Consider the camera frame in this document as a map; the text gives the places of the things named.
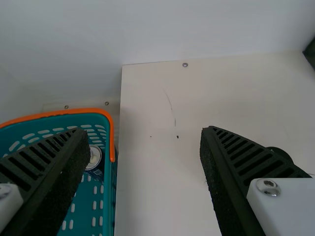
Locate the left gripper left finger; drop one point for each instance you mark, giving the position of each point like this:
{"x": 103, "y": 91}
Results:
{"x": 41, "y": 177}

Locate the can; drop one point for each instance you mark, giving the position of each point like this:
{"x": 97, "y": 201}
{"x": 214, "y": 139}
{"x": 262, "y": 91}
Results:
{"x": 94, "y": 157}

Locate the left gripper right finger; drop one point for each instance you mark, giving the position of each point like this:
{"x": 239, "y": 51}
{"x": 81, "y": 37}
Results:
{"x": 236, "y": 186}

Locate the teal shopping basket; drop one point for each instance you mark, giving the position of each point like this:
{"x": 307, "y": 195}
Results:
{"x": 103, "y": 196}

